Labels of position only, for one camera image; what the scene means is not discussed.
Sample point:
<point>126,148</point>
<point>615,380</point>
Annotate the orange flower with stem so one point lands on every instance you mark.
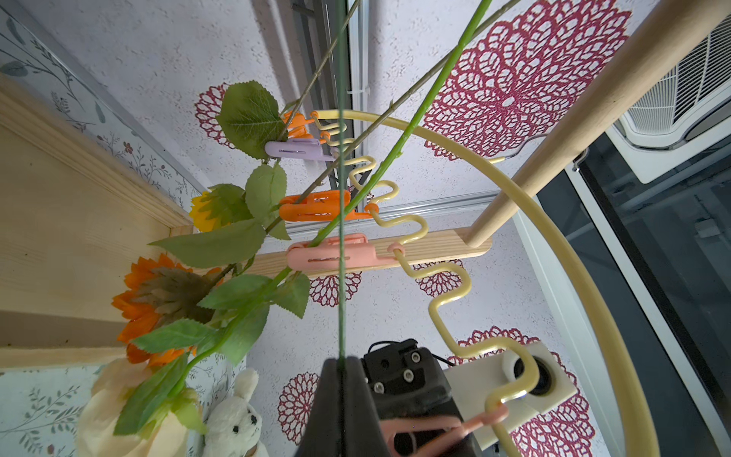
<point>199,296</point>

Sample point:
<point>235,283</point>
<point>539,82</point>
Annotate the wooden clothes rack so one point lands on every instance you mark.
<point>125,74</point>

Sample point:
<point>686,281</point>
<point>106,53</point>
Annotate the white air conditioner unit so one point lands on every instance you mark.
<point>685,113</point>

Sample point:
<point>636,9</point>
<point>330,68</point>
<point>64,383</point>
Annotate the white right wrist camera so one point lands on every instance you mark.
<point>540,423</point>

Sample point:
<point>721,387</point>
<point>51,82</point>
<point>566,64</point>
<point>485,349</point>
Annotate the orange clothes peg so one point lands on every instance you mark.
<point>316,207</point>
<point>298,125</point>

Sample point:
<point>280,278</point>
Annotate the yellow sunflower with stem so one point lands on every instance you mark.
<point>240,171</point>

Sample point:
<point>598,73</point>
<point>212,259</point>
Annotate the white plush toy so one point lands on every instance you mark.
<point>234,427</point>

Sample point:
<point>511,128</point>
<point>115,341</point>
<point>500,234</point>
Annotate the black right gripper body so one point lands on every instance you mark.
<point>407,381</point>

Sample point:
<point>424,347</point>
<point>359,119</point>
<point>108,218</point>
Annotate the purple clothes peg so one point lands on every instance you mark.
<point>298,148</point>

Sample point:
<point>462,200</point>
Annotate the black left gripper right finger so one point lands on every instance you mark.
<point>361,432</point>

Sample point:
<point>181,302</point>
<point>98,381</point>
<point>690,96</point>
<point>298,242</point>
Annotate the blue flower with stem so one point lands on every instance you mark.
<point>342,85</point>

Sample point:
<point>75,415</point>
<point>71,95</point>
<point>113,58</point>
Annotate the pink clothes peg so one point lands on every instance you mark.
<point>354,251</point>
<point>453,430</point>

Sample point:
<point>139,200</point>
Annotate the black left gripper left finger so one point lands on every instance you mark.
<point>324,431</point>

